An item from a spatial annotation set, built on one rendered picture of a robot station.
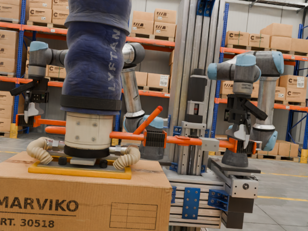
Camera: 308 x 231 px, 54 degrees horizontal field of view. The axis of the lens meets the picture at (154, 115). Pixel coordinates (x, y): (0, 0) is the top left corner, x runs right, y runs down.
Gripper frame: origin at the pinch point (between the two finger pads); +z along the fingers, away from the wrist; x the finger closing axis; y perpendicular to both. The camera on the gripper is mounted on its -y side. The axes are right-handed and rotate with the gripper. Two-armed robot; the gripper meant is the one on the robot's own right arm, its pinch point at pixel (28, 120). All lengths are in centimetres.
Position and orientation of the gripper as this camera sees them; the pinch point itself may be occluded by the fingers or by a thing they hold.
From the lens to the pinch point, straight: 147.4
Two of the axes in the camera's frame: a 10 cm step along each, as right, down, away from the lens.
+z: -1.0, 9.9, 0.5
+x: -1.0, -0.6, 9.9
